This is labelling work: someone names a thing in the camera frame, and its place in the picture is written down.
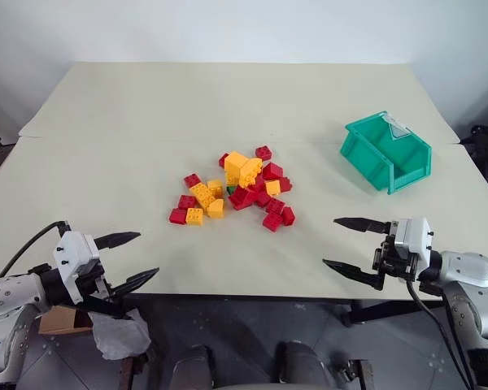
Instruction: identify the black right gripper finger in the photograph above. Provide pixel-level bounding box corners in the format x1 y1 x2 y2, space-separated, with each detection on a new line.
321 258 386 291
333 216 393 236

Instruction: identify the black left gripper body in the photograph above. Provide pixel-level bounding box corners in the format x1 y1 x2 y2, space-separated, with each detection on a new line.
75 262 128 320

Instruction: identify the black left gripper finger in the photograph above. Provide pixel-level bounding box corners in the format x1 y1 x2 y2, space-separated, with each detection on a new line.
94 232 142 251
109 266 161 301

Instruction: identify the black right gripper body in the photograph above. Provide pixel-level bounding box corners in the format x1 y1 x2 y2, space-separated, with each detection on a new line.
372 232 418 284

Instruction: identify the brown cardboard box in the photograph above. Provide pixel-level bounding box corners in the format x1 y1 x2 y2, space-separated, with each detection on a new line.
37 305 95 336

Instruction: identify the crumpled white plastic bag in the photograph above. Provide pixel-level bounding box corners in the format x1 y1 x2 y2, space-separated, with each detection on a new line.
89 307 152 362

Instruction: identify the green plastic bin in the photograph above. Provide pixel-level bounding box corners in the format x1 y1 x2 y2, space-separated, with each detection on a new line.
338 110 434 197

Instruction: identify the clear bin label holder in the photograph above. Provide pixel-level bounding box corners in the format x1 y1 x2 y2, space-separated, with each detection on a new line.
383 115 412 142

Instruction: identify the dark rounded shape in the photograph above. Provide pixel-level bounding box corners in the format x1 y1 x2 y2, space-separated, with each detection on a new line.
276 340 331 390
171 344 217 390

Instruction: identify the red plastic building brick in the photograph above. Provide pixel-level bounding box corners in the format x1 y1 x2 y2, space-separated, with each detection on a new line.
228 185 259 211

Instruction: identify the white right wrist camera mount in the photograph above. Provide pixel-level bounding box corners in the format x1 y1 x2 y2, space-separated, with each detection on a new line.
390 216 434 272

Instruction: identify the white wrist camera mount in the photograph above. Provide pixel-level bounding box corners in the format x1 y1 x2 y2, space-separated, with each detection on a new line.
390 216 434 272
51 231 102 304

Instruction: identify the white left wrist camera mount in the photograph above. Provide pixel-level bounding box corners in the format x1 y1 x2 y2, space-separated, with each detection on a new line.
51 231 102 304

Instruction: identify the black table frame bar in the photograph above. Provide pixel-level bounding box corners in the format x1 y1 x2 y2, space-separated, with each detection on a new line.
341 299 449 327

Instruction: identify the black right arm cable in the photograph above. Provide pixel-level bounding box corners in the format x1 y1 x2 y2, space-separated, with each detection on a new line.
405 279 475 390

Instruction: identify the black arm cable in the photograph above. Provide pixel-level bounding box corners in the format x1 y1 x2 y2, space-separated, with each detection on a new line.
405 279 475 390
0 220 72 280

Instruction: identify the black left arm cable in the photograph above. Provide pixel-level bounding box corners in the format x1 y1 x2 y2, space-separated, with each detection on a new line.
0 220 72 280

